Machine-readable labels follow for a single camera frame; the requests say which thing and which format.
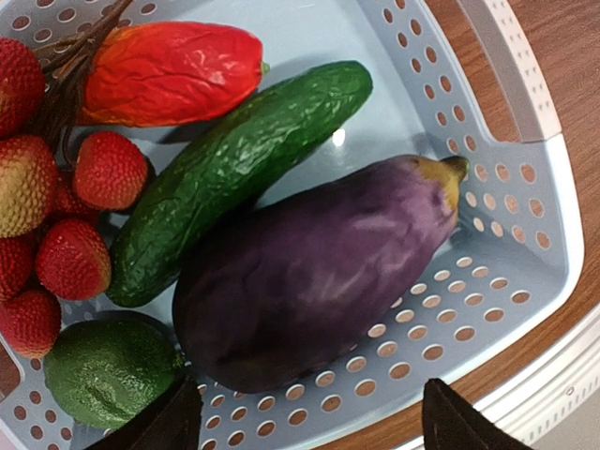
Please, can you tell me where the orange red chili pepper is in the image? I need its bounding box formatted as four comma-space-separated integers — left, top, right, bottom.
77, 22, 270, 128

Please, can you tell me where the purple eggplant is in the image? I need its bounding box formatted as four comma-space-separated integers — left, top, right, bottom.
172, 155, 469, 394

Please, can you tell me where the green cucumber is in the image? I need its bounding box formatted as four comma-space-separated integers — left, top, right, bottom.
105, 60, 373, 308

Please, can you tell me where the green avocado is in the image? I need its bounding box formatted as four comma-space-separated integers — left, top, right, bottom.
44, 318, 184, 429

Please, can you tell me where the red lychee bunch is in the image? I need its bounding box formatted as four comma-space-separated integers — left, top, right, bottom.
1, 1, 129, 359

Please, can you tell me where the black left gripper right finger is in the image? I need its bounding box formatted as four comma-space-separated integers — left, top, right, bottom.
421, 378, 530, 450

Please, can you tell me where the light blue plastic basket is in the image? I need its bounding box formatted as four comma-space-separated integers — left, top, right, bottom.
0, 0, 591, 450

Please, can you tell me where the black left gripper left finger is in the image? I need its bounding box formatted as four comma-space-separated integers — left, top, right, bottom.
88, 372, 203, 450

